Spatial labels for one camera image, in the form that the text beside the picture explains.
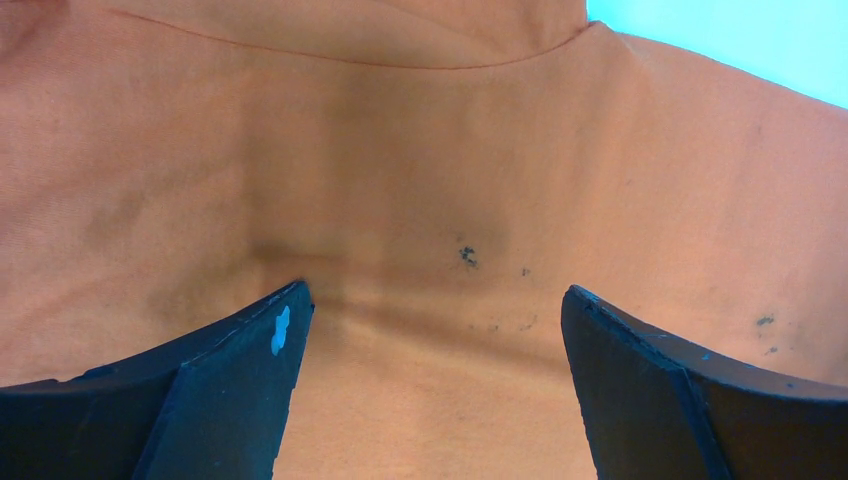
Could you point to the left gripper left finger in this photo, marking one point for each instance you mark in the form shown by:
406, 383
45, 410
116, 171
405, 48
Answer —
211, 404

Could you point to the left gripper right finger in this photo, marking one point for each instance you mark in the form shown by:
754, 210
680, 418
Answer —
657, 406

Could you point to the orange t-shirt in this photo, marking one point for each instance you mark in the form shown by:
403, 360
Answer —
440, 172

